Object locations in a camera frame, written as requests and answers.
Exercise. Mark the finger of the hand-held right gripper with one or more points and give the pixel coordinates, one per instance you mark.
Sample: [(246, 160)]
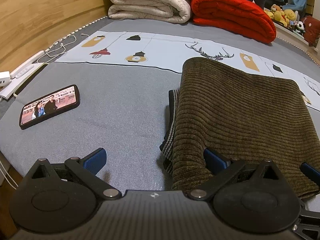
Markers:
[(311, 217), (311, 172)]

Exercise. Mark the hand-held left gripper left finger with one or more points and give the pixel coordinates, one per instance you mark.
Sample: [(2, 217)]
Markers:
[(93, 161)]

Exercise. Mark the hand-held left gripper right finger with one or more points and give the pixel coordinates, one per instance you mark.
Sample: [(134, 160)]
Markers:
[(215, 160)]

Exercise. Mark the grey printed bed sheet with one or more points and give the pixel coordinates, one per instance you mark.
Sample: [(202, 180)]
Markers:
[(125, 110)]

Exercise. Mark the black smartphone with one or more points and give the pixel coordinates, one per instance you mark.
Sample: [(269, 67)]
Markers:
[(50, 106)]

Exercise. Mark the white power strip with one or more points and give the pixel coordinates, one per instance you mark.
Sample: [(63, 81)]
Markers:
[(22, 71)]

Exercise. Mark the white charger adapter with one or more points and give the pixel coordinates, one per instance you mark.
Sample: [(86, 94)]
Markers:
[(4, 78)]

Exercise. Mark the red patterned cushion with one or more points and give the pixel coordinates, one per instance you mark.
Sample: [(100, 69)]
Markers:
[(312, 31)]

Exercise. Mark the black and white plush toy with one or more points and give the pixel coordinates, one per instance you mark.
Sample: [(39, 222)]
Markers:
[(299, 27)]

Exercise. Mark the red folded blanket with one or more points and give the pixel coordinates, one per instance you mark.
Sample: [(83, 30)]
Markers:
[(232, 15)]

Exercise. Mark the small yellow plush toy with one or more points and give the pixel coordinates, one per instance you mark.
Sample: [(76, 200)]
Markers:
[(269, 13)]

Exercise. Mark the yellow bear plush toy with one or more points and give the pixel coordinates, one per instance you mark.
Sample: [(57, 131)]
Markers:
[(288, 16)]

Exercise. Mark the brown bear plush toy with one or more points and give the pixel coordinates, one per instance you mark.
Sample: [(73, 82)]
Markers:
[(277, 11)]

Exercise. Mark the cream folded blanket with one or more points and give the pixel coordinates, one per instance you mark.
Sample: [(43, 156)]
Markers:
[(145, 5)]

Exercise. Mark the wooden bed frame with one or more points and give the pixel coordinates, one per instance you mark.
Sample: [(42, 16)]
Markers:
[(37, 10)]

